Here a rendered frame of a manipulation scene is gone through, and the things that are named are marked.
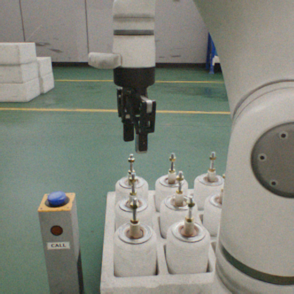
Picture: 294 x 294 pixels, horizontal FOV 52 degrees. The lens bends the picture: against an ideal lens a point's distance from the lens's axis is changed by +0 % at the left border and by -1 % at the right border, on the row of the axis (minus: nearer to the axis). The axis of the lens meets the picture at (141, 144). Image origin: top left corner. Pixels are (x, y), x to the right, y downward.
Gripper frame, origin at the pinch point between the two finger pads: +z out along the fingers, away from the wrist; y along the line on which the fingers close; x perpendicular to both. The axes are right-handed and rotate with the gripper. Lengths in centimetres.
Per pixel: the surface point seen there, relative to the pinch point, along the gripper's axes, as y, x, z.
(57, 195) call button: 9.5, 14.7, 14.0
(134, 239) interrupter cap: -1.8, 1.1, 21.7
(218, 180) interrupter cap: 13.4, -31.9, 21.7
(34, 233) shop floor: 44, 21, 47
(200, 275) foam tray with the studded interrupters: -10.0, -10.8, 29.0
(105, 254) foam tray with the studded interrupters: 4.3, 5.8, 29.0
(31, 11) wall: 571, -26, -51
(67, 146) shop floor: 125, -5, 47
